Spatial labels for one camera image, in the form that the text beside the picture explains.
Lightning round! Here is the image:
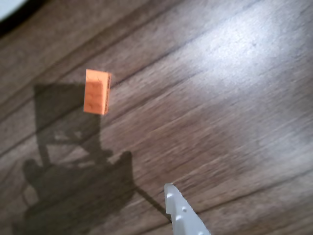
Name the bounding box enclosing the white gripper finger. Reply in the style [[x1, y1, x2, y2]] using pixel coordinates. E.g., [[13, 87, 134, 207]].
[[163, 182, 211, 235]]

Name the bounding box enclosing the orange lego block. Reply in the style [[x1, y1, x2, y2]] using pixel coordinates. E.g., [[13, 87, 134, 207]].
[[83, 69, 112, 116]]

